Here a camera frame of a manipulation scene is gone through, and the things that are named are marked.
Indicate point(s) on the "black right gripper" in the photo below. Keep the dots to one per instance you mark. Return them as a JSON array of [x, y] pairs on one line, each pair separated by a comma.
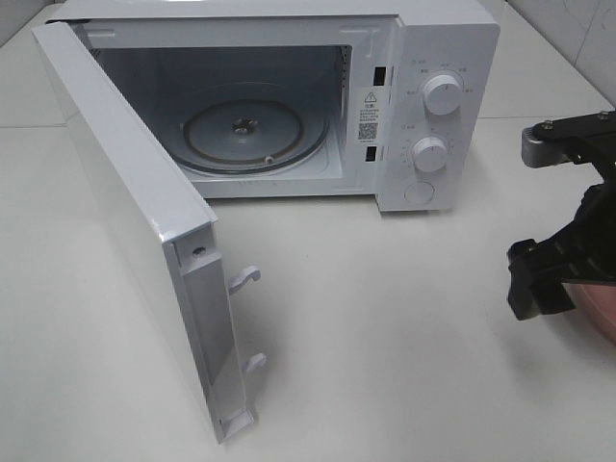
[[583, 251]]

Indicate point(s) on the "pink round plate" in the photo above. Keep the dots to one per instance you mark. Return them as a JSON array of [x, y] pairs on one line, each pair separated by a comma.
[[592, 321]]

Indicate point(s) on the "round white door release button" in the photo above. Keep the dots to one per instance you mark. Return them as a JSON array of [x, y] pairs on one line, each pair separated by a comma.
[[420, 192]]

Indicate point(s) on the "lower white microwave knob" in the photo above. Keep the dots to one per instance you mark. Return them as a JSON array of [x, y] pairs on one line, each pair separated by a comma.
[[429, 154]]

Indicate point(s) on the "white microwave knob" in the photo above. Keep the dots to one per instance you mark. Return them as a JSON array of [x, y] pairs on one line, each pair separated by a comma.
[[442, 93], [429, 154]]

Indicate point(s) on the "upper white microwave knob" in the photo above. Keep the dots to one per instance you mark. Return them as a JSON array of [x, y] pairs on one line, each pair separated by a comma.
[[442, 93]]

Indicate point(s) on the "white microwave oven body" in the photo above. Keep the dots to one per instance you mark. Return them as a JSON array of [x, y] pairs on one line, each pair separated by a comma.
[[364, 61]]

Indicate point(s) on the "glass microwave turntable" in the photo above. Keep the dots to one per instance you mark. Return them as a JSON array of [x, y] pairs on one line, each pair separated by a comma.
[[247, 128]]

